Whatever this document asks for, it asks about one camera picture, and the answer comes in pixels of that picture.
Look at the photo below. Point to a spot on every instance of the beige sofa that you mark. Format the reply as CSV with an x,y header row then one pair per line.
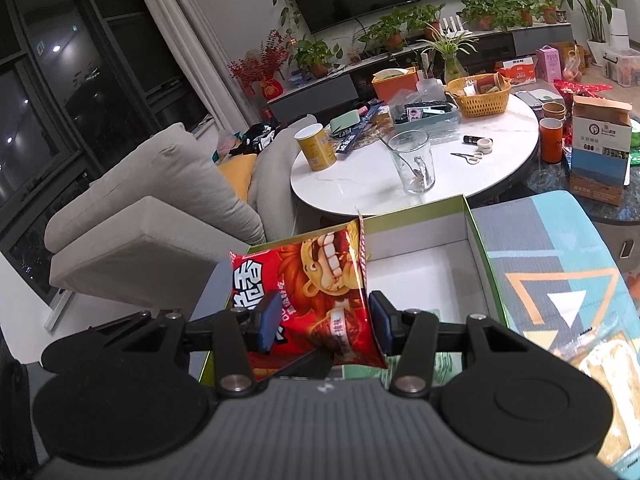
x,y
150,220

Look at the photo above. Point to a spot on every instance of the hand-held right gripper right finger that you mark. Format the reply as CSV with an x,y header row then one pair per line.
x,y
380,322

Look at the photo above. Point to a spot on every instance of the black white clothing heap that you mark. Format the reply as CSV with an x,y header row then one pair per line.
x,y
257,137

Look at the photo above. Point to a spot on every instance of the dark marble round table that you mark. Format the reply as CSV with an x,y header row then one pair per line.
x,y
550,185

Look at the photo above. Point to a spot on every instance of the white round table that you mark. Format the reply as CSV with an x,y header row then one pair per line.
x,y
360,180

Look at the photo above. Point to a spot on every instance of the bag of orange fruit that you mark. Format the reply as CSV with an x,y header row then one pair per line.
x,y
573,67

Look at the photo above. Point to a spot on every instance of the clear plastic tray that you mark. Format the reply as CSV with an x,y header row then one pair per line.
x,y
425,120

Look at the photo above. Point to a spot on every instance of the grey television cabinet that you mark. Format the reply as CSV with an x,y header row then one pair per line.
x,y
320,95

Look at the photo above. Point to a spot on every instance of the tall leafy floor plant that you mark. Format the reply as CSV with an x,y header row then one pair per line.
x,y
592,5

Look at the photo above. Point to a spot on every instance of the pink box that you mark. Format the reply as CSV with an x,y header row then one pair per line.
x,y
547,65

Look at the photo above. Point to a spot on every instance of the dark blue long packet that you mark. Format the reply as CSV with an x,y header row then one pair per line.
x,y
357,132

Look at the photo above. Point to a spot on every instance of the clear storage bin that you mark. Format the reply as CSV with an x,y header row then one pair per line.
x,y
622,67

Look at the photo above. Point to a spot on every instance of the mint green pencil case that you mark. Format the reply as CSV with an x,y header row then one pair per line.
x,y
345,121

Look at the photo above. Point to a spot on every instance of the green cardboard box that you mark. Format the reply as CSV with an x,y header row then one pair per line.
x,y
425,270

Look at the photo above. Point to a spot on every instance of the red foil packet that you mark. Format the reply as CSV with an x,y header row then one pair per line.
x,y
580,91

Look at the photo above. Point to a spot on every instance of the light curtain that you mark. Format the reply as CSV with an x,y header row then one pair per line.
x,y
200,35

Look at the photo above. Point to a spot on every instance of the red berry branches in vase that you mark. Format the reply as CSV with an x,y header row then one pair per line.
x,y
262,65

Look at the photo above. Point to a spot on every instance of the clear drinking glass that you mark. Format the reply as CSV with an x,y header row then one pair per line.
x,y
400,160

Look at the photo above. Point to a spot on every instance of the dark window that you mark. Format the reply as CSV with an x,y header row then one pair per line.
x,y
75,85

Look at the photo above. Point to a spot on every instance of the small scissors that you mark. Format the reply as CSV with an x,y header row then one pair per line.
x,y
467,157

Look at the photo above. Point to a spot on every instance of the row of potted green plants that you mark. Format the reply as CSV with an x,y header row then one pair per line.
x,y
312,55

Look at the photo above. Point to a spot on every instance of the orange tissue box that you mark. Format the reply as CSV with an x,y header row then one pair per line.
x,y
395,87

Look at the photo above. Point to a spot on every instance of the large clear bread packet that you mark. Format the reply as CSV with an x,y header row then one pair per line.
x,y
605,380

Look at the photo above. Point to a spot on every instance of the orange cup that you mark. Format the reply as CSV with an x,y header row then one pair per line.
x,y
551,142

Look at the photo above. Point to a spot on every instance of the yellow can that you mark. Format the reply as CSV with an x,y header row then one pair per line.
x,y
316,150

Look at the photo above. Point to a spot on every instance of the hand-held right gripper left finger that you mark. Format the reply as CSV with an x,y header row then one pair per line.
x,y
267,322

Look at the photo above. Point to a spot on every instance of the white tape roll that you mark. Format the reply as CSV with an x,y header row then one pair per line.
x,y
484,146

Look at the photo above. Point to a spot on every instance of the metal spoon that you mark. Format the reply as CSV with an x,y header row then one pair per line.
x,y
420,172

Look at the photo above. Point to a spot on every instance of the yellow woven basket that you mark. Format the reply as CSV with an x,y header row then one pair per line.
x,y
480,102

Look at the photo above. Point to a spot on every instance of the brown cup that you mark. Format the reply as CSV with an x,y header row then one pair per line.
x,y
554,110

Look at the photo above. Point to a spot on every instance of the black tube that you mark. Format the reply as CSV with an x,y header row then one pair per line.
x,y
472,139

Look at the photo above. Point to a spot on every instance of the spider plant in glass vase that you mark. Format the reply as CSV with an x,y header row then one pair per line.
x,y
452,60

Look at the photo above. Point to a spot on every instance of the white air purifier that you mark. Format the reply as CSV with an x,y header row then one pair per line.
x,y
619,27

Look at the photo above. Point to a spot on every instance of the red white carton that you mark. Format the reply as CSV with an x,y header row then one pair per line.
x,y
515,72

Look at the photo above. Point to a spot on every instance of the yellow cushion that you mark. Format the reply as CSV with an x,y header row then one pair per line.
x,y
237,177

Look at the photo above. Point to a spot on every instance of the red cartoon chips packet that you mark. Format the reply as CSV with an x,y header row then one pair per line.
x,y
320,280

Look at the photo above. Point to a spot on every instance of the brown blue cardboard carton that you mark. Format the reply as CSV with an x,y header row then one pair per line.
x,y
597,160

